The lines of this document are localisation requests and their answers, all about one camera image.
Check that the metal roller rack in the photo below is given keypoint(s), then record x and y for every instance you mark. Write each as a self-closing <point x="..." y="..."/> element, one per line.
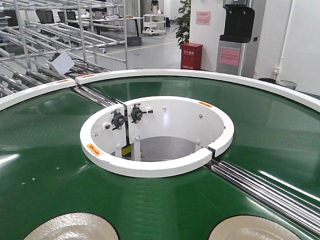
<point x="40" y="41"/>

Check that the steel conveyor rollers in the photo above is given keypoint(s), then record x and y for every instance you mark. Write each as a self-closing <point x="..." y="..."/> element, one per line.
<point x="104" y="101"/>
<point x="289" y="205"/>

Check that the white wheeled cart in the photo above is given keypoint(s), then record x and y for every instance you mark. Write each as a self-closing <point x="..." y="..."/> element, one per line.
<point x="154" y="24"/>

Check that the steel conveyor rollers left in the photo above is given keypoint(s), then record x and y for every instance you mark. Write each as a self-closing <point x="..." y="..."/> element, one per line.
<point x="104" y="101"/>

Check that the steel conveyor rollers right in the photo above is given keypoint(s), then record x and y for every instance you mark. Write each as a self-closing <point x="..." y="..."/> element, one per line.
<point x="289" y="205"/>

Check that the white outer rail right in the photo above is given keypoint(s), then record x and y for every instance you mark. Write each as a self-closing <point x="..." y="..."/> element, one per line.
<point x="294" y="95"/>

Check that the red fire extinguisher box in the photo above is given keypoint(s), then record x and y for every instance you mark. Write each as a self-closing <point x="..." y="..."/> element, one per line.
<point x="191" y="56"/>

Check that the beige ceramic plate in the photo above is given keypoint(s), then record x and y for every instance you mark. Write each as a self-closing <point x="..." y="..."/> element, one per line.
<point x="75" y="226"/>
<point x="248" y="227"/>

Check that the black water dispenser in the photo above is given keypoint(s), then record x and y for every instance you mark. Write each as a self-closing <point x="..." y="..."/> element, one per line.
<point x="238" y="28"/>

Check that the wire waste basket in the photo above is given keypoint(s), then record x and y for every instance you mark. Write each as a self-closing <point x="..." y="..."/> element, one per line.
<point x="288" y="84"/>

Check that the white outer rail left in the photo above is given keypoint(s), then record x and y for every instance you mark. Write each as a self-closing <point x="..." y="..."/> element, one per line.
<point x="29" y="93"/>

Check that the green potted plant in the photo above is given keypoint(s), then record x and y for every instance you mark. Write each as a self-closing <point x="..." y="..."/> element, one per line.
<point x="183" y="22"/>

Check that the white rail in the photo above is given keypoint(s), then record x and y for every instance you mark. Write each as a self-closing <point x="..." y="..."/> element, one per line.
<point x="29" y="93"/>
<point x="294" y="95"/>

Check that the white control box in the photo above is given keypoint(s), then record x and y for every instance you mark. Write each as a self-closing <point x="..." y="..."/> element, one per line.
<point x="60" y="62"/>

